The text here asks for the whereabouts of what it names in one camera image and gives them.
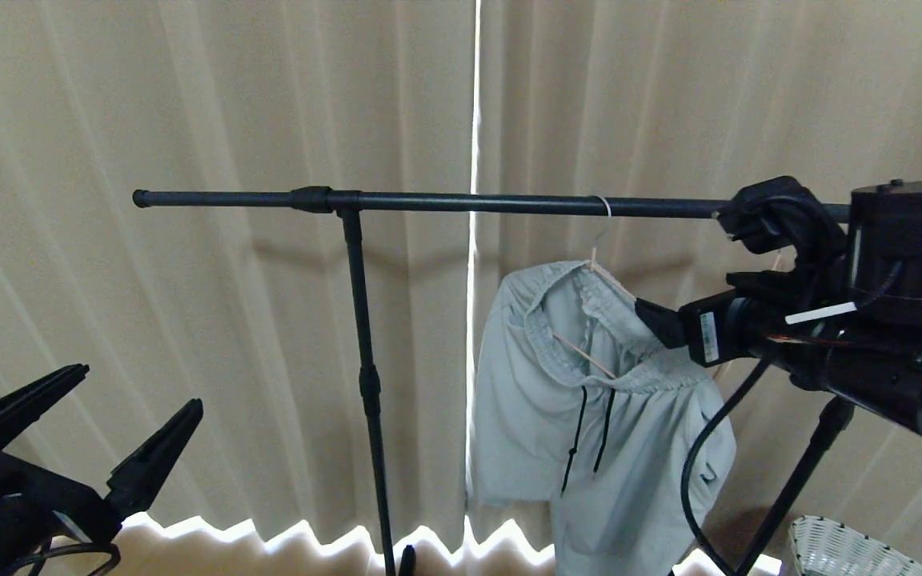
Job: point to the beige curtain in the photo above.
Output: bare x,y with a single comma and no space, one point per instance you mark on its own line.
189,96

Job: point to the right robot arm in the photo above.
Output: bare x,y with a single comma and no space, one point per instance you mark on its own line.
909,240

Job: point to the white laundry basket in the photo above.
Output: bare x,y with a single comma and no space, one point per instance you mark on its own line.
845,552

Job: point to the pale grey shorts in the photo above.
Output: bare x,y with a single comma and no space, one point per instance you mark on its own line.
525,416

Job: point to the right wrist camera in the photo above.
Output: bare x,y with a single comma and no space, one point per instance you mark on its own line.
765,212

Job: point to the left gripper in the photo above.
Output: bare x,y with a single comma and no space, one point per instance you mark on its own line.
13,504

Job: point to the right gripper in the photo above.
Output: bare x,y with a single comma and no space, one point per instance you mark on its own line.
737,328

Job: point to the black clothes rack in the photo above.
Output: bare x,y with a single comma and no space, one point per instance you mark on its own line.
429,202

